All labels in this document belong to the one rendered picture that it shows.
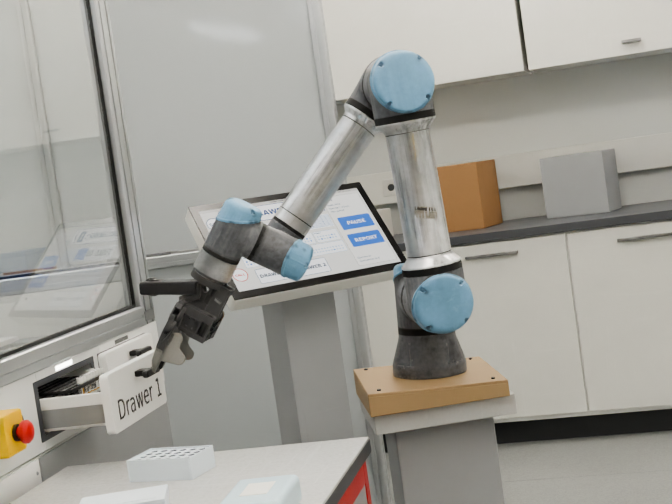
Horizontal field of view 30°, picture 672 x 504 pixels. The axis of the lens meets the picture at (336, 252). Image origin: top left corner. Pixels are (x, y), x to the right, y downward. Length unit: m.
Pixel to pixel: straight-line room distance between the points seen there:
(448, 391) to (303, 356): 0.90
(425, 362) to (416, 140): 0.45
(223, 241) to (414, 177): 0.38
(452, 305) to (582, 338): 2.88
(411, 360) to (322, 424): 0.83
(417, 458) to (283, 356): 0.86
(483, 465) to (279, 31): 1.94
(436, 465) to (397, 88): 0.75
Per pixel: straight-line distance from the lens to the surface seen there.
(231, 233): 2.32
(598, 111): 5.85
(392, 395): 2.42
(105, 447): 2.66
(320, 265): 3.20
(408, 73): 2.33
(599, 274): 5.17
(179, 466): 2.14
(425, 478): 2.52
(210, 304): 2.37
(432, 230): 2.36
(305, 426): 3.29
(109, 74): 2.96
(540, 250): 5.18
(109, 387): 2.32
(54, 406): 2.39
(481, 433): 2.52
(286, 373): 3.28
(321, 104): 3.99
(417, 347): 2.51
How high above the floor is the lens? 1.23
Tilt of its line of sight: 4 degrees down
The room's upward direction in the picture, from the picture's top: 8 degrees counter-clockwise
